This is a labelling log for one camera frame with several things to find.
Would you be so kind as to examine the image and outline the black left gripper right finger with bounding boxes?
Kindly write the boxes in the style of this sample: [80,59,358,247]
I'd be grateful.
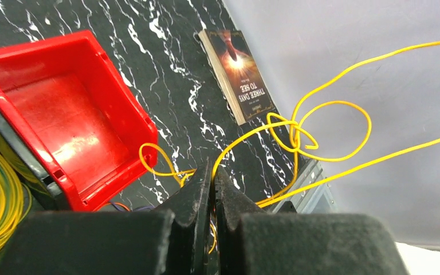
[214,168,407,274]

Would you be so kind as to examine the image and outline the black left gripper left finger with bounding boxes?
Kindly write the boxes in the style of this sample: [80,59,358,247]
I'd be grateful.
[0,161,213,274]

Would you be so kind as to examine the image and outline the black plastic bin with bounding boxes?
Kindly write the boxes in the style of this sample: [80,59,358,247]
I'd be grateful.
[0,87,69,266]

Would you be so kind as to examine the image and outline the red plastic bin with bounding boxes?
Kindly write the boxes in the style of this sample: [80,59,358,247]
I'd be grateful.
[0,30,158,211]

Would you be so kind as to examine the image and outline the dark book three days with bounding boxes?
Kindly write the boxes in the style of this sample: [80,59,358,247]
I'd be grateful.
[198,29,275,125]

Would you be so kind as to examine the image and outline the aluminium frame rail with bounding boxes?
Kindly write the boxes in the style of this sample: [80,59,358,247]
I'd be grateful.
[266,160,337,214]

